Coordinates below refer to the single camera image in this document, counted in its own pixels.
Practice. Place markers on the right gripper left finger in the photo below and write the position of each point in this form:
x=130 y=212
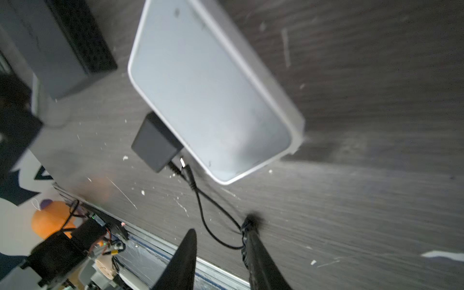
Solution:
x=180 y=271

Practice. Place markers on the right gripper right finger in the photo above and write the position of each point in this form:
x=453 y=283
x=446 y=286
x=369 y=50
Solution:
x=264 y=273

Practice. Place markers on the black network switch box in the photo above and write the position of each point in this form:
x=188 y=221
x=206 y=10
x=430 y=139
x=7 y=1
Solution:
x=60 y=41

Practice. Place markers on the black power adapter centre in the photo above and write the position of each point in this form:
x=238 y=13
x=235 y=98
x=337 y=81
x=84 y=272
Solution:
x=157 y=146

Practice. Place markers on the orange plush toy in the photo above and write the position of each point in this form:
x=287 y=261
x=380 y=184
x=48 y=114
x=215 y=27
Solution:
x=51 y=217

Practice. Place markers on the white square router box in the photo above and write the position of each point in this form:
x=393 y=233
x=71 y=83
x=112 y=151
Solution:
x=198 y=73

